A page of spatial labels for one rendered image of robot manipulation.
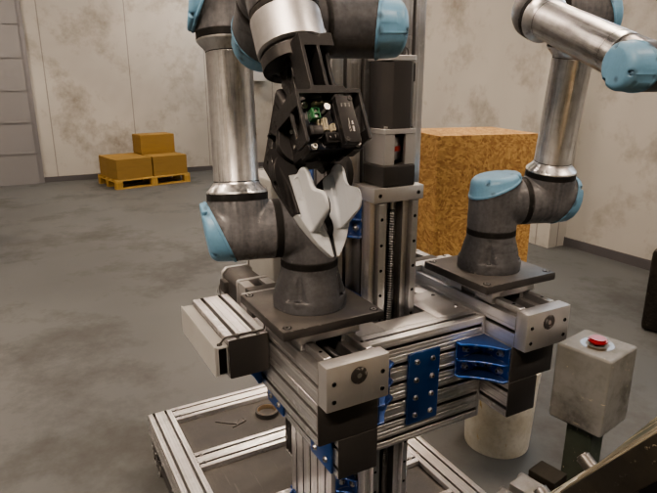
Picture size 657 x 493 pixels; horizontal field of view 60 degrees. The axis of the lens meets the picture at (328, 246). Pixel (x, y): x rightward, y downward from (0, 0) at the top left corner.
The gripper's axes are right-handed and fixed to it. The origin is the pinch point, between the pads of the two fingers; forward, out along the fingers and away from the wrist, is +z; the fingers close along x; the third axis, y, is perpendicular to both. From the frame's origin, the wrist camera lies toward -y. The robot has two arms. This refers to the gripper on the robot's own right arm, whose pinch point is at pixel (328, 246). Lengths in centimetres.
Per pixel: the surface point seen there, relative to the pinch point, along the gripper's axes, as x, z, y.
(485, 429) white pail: 125, 61, -141
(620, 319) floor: 302, 43, -202
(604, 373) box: 73, 29, -33
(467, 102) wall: 414, -198, -394
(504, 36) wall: 414, -234, -323
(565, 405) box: 72, 36, -45
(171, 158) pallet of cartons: 175, -290, -763
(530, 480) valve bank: 49, 44, -36
